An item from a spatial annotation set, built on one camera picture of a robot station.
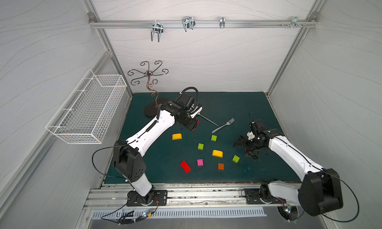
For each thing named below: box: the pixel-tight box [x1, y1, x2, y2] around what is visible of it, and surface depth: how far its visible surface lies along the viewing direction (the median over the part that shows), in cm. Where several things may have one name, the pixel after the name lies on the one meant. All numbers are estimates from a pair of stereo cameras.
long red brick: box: [179, 160, 191, 174], surface depth 84 cm
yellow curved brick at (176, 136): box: [171, 133, 183, 141], surface depth 97 cm
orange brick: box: [217, 162, 225, 171], surface depth 84 cm
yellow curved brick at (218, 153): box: [211, 149, 224, 158], surface depth 90 cm
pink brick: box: [196, 158, 204, 167], surface depth 86 cm
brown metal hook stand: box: [127, 60, 169, 116], surface depth 92 cm
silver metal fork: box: [211, 117, 236, 134], surface depth 103 cm
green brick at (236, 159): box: [231, 154, 241, 164], surface depth 88 cm
